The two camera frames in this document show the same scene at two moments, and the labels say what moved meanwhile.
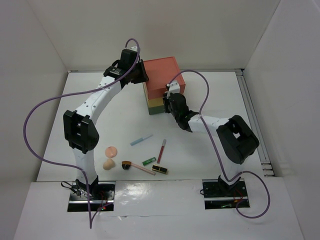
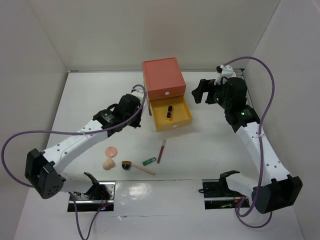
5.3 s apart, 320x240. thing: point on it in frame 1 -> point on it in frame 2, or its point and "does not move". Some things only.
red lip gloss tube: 161,151 does not move
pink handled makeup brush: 126,165 does not move
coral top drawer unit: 160,72 does not move
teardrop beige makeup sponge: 109,164 does not move
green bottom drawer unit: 155,110 -> 150,110
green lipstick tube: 149,161 does not move
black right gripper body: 168,107 -> 216,94
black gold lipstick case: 160,169 -> 169,112
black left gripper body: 134,71 -> 135,122
